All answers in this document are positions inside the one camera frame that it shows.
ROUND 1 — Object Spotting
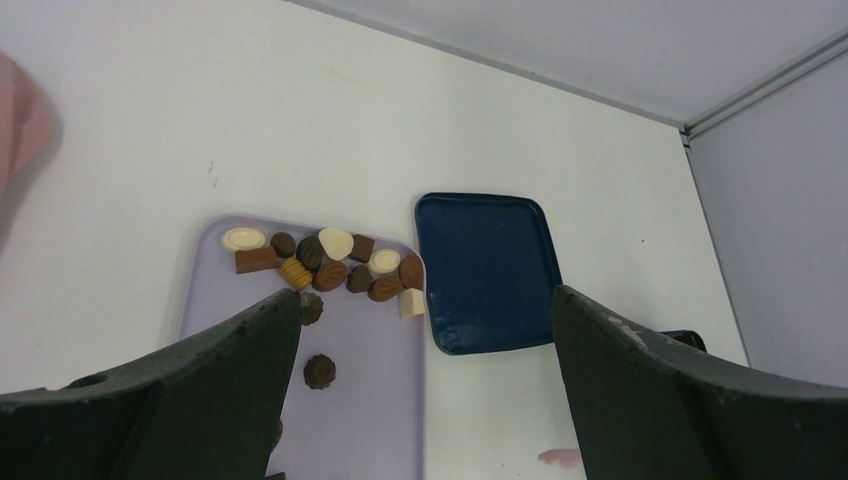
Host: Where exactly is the caramel ridged chocolate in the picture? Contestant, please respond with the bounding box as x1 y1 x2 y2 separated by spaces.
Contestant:
277 257 313 292

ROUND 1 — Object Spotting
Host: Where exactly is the white swirl chocolate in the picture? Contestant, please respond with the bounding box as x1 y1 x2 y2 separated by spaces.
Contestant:
366 248 402 275

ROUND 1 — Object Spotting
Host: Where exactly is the dark ribbed chocolate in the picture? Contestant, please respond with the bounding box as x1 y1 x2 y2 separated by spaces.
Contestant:
295 235 325 273

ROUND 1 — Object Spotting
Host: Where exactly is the brown bar chocolate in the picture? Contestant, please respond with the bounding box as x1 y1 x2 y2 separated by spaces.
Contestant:
234 246 280 274

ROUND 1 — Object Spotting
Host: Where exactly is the dark fluted chocolate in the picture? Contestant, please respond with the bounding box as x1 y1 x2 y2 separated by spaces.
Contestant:
303 354 336 390
300 292 324 326

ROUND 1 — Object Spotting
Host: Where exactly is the dark fluted chocolate lower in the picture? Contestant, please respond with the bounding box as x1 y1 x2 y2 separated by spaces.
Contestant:
303 354 336 390

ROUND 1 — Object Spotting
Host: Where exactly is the lilac tray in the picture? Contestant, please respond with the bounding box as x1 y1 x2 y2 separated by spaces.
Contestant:
178 214 426 480

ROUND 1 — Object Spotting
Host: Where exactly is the dark fluted chocolate upper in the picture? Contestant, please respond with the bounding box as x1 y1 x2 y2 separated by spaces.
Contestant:
300 292 324 326

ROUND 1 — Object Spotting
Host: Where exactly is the dark round chocolate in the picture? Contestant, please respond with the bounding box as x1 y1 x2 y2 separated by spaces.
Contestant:
269 231 297 259

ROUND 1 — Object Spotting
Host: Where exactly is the brown oval chocolate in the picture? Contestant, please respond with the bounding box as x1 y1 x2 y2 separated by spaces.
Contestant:
398 254 425 290

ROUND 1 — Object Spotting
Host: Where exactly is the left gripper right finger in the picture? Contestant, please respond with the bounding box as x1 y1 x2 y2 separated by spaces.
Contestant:
551 286 847 479

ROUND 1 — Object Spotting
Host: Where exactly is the white heart chocolate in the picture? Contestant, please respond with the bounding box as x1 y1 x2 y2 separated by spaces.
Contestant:
318 227 354 261

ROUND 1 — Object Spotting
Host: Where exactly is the pink cloth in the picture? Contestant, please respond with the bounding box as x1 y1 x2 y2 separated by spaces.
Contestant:
1 53 50 193

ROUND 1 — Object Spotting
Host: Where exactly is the white oval chocolate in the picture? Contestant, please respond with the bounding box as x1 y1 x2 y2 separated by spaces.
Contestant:
220 227 266 252

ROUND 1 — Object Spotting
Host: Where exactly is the dark blue box lid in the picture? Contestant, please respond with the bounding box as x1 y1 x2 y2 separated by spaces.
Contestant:
414 192 563 356

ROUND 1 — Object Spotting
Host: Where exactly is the brown square chocolate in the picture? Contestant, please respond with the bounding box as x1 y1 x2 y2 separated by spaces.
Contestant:
349 234 375 263

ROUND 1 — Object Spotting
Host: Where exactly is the brown leaf chocolate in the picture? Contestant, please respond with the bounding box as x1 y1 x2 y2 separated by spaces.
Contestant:
311 261 348 292
367 275 405 302

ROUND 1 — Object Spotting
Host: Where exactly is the brown leaf chocolate lower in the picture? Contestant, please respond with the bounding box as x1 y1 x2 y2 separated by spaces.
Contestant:
367 275 405 302

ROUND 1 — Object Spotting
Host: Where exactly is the white cube chocolate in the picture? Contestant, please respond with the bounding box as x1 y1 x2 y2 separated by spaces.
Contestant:
398 288 426 319

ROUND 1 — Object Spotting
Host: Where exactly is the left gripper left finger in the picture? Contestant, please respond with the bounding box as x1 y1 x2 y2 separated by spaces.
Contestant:
1 290 301 479

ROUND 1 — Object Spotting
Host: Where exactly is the dark small chocolate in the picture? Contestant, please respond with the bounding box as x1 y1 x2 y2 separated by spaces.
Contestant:
346 265 374 294

